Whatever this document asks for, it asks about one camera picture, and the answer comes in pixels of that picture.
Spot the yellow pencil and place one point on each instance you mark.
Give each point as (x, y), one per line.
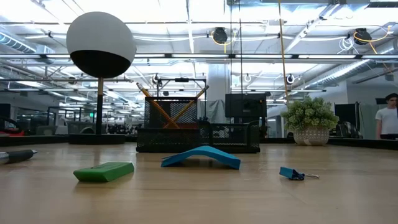
(189, 104)
(155, 104)

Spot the black mesh desk organizer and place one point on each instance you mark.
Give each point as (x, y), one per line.
(168, 140)

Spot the green eraser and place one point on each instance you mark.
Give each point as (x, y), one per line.
(104, 171)

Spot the black and silver pen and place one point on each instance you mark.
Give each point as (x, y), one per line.
(18, 156)

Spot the grey fabric cover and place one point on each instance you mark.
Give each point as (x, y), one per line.
(216, 112)

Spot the blue sticky note pad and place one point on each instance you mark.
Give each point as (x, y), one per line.
(202, 151)

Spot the black monitor on stand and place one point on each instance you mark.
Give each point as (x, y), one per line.
(245, 105)

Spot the small ceiling reel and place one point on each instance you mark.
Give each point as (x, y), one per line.
(155, 79)
(247, 78)
(290, 79)

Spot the blue binder clip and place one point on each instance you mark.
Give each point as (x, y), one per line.
(287, 173)

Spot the green potted plant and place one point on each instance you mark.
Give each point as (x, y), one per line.
(311, 115)

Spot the white globe lamp black base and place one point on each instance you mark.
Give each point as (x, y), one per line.
(99, 34)

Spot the grey green fabric panel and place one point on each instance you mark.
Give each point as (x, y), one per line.
(367, 121)

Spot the red cart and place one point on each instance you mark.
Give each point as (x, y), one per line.
(15, 133)

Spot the person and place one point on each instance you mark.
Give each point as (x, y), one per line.
(387, 119)

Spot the black metal gantry frame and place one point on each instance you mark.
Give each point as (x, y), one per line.
(182, 80)

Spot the black metal rig frame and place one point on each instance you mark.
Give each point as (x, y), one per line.
(71, 108)

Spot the black table frame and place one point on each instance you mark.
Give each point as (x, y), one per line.
(37, 140)

